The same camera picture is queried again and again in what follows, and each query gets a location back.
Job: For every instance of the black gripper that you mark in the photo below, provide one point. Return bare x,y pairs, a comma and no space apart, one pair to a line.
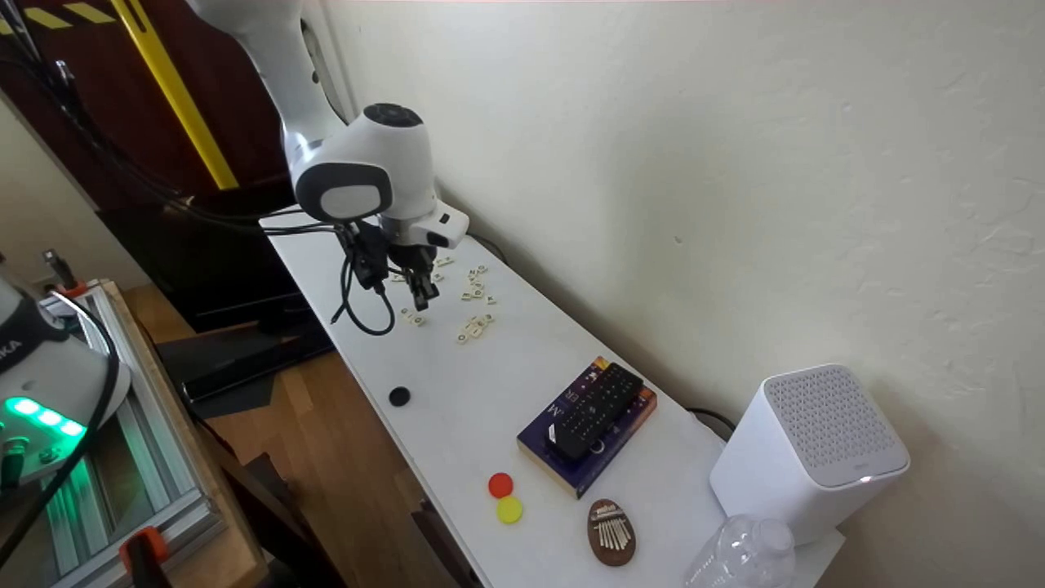
386,252

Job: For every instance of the white robot base green lights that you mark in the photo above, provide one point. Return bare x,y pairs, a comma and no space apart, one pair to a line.
52,378

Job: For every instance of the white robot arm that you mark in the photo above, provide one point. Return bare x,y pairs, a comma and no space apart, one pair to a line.
287,100

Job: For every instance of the black round cap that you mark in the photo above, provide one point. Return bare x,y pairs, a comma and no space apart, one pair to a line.
399,396

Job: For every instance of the black box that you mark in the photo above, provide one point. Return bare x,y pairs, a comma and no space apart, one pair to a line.
215,273

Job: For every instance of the black flat panel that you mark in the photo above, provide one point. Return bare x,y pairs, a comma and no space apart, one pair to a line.
228,371

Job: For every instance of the black remote control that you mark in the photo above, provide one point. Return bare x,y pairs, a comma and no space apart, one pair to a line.
593,412

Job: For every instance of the red plastic disc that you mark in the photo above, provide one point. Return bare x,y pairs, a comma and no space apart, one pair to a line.
501,486

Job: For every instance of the yellow plastic disc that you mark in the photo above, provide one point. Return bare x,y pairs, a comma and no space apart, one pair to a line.
509,510

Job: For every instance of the dark blue electronic box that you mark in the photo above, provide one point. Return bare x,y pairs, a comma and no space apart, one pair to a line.
582,473

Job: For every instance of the wooden workbench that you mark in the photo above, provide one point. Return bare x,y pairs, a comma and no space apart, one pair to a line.
222,510

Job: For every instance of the brown oval object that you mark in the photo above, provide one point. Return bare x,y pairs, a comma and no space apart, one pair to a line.
612,533

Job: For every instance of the orange clamp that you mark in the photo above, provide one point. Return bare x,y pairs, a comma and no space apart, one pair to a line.
141,545

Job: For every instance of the white air purifier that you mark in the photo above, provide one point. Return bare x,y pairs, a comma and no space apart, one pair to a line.
803,460

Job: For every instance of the aluminium profile frame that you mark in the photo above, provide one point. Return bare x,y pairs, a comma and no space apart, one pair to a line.
163,479

